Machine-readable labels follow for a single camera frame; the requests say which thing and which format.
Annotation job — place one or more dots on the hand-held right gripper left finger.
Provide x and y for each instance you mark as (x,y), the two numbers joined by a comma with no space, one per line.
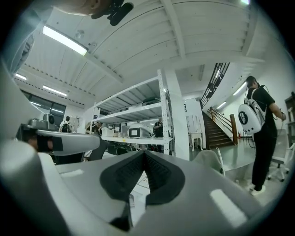
(92,168)

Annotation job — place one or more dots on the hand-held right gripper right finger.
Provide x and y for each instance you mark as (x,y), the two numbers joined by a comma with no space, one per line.
(196,184)

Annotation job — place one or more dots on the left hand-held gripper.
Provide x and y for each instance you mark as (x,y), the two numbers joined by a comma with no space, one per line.
(43,122)

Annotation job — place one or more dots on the white plastic chair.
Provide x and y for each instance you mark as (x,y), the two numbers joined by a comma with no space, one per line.
(210,161)

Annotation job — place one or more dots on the translucent storage box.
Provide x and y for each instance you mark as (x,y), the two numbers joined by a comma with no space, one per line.
(108,131)

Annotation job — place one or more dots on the white table with curved legs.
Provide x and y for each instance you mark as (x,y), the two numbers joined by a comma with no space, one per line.
(195,136)

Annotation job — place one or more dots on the long ceiling light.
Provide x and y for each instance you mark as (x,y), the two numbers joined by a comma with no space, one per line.
(64,40)
(54,90)
(239,88)
(221,105)
(20,76)

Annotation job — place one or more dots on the brown wooden staircase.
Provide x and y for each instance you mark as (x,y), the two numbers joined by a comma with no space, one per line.
(216,133)

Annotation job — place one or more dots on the white device with dark screen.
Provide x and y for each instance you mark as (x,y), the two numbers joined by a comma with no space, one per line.
(136,131)

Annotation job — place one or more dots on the red fire extinguisher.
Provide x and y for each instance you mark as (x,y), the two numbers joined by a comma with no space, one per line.
(240,134)

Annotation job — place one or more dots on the white square column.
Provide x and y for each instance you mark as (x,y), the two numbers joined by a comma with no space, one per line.
(178,119)

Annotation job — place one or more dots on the white metal shelving rack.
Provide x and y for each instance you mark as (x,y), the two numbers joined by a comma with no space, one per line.
(164,115)

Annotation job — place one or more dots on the dark case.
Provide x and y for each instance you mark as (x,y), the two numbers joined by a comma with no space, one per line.
(151,101)

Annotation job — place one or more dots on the white office chair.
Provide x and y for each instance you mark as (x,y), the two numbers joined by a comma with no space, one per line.
(282,149)

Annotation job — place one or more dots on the black curved railing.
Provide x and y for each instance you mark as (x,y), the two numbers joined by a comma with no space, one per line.
(215,80)

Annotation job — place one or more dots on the person's light shirt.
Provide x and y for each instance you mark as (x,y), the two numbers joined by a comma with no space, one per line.
(20,41)

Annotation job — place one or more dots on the dark wooden cabinet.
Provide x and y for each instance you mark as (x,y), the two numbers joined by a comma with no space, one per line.
(290,108)

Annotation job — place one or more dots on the person's face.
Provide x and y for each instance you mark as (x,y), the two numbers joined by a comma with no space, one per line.
(76,7)

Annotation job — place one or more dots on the black head camera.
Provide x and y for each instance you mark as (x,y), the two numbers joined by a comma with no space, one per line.
(118,11)

